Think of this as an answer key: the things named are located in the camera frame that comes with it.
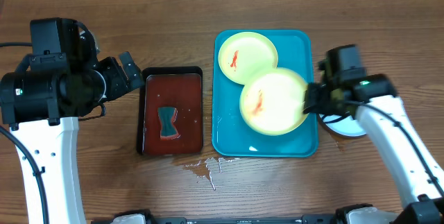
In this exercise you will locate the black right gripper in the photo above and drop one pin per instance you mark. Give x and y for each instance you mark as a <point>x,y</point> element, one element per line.
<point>315,96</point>

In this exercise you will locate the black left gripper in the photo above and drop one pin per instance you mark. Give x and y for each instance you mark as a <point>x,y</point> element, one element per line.
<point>117,87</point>

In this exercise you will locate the white plate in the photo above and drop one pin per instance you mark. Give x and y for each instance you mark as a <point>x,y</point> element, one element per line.
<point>345,127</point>

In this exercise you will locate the yellow plate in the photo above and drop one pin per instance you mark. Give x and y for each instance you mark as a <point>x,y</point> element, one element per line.
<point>244,54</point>
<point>272,102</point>

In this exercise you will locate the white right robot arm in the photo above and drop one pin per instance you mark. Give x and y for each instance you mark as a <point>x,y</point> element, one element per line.
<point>373,103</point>

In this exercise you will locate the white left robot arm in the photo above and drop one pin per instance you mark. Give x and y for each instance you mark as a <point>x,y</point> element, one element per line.
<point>43,101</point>

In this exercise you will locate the black rectangular tray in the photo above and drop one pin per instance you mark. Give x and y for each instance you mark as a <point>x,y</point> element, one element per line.
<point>142,113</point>

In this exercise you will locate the blue plastic tray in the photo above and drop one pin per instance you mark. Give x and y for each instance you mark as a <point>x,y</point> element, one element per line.
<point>231,136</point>

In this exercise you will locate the clear container with red water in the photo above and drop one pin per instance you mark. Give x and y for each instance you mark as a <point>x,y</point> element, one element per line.
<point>184,92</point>

